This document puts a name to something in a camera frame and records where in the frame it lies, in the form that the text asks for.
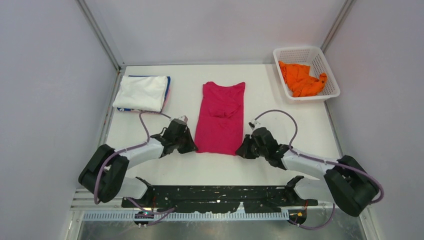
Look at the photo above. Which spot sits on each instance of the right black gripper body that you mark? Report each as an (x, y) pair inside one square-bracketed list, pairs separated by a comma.
[(262, 151)]

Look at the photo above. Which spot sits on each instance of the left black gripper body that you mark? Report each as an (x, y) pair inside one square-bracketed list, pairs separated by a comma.
[(176, 142)]

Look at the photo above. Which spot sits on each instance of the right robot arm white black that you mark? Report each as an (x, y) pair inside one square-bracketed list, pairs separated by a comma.
[(342, 182)]

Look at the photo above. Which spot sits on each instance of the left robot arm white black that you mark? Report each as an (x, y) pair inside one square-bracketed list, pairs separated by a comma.
[(105, 173)]

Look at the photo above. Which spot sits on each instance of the folded white t shirt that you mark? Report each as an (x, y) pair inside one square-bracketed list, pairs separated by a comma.
[(142, 91)]

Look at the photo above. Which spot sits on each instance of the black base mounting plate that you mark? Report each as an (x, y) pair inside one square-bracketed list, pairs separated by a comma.
[(219, 199)]

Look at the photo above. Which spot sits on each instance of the orange t shirt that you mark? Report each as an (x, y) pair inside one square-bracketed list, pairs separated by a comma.
[(299, 81)]

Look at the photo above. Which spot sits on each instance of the white plastic basket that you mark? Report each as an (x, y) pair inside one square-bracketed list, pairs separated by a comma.
[(314, 58)]

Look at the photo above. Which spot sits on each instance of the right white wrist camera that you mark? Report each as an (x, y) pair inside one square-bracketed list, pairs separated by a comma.
[(254, 125)]

